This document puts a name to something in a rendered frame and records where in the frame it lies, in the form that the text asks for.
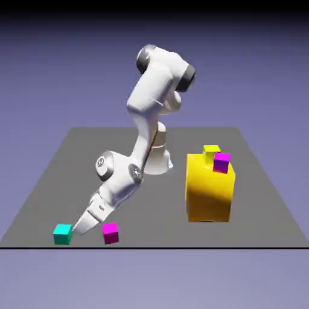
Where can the small yellow cube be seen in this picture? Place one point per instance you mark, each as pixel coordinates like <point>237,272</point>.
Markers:
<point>209,152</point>

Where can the small teal cube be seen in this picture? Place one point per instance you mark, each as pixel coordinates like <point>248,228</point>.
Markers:
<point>62,233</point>

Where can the large yellow box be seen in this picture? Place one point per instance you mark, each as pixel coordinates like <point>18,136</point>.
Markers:
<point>208,190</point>

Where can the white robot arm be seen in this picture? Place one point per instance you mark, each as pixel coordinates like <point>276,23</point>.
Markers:
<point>149,96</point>

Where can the small magenta cube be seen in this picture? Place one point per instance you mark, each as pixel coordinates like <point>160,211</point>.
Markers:
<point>221,163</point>
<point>110,233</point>

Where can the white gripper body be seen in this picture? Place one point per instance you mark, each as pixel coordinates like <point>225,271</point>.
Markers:
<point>85,223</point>

